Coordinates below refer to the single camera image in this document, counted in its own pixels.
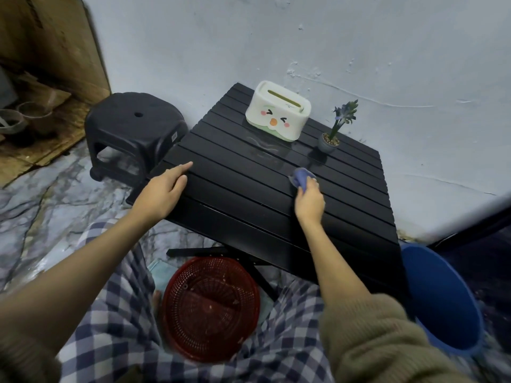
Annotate person's left hand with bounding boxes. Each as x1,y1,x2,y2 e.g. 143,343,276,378
131,161,194,222

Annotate person's right hand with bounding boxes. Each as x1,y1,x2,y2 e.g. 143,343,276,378
294,177,326,226

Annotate blue cleaning cloth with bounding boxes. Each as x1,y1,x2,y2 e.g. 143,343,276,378
288,167,318,193

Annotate person's right forearm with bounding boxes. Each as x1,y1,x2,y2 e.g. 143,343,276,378
298,219,374,315

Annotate person's left forearm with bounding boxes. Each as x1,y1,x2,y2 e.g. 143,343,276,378
0,209,164,357

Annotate small potted plant grey pot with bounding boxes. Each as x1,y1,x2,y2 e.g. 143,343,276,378
318,99,359,154

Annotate black slatted folding table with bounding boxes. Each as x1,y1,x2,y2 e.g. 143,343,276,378
126,82,409,311

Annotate black plastic stool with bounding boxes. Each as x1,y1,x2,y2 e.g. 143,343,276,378
84,92,189,189

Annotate white face-print tissue box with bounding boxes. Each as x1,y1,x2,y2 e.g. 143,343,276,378
245,80,312,143

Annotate pale green slipper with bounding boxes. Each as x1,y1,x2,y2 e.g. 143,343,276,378
146,258,179,294

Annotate red plastic mesh basket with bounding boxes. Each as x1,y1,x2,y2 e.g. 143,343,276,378
161,257,261,364

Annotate flat brown cardboard sheet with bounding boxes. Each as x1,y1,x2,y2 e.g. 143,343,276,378
0,73,93,189

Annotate blue white checked trousers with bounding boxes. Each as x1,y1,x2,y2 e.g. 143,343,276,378
56,219,337,383

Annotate brown clay pot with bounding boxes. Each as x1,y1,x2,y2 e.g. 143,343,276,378
18,101,55,137

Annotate blue plastic bucket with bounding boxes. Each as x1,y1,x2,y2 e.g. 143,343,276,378
399,242,486,358

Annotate grey bowl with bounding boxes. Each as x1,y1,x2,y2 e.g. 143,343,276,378
0,109,27,136

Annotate upright brown cardboard sheet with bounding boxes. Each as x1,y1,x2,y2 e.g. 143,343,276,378
0,0,112,105

